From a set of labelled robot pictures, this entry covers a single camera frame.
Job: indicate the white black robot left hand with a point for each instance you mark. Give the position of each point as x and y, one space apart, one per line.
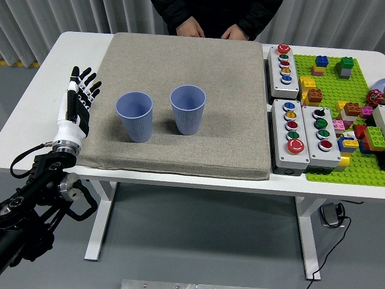
70 126

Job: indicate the person's right hand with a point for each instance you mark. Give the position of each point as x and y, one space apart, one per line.
189 28

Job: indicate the person's left hand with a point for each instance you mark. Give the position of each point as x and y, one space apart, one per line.
236 32

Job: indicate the blue ribbed plastic cup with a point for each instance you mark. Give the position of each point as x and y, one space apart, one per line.
189 117
135 120

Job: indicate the person's left forearm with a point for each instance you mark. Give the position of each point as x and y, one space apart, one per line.
260 16

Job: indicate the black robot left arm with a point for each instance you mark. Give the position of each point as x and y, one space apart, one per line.
36 186

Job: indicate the person's right forearm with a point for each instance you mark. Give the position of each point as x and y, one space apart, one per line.
168 13

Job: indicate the person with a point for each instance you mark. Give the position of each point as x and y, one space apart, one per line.
215 12

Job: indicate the grey-brown fabric mat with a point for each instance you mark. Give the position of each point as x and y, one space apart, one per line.
210 90

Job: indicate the grey five-button control box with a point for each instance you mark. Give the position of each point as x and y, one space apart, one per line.
281 135
278 85

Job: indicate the pink toy brick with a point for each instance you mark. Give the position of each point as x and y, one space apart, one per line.
338 124
366 112
316 72

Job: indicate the small yellow toy brick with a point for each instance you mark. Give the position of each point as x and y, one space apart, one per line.
304 97
319 68

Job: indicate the brown toy brick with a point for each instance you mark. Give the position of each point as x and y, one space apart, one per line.
315 95
352 108

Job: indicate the green studded baseplate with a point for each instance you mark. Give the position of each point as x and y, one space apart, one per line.
331 87

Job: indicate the pale pleated curtain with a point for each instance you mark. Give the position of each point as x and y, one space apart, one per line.
60 15

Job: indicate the small green toy brick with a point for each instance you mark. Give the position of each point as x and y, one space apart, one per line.
346 62

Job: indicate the grey toy brick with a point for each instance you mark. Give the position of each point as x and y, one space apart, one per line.
346 73

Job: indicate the grey four-button control box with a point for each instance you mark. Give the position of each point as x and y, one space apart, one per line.
309 135

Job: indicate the white toy brick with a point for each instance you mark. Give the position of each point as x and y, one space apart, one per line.
349 117

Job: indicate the red valve handwheel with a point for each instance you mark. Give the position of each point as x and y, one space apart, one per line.
374 97

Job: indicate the pale blue bowl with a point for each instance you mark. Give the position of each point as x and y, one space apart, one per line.
380 85

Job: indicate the blue and yellow toy brick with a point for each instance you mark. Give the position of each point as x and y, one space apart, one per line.
346 146

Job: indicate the red toy brick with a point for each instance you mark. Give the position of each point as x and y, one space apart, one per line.
359 131

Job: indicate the white table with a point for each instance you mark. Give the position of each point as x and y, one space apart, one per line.
285 183

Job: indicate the white box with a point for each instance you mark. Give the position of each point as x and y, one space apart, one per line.
380 119

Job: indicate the large green toy brick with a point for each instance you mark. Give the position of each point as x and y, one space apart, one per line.
374 137

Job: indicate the grey power adapter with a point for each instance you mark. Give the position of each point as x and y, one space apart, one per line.
329 213

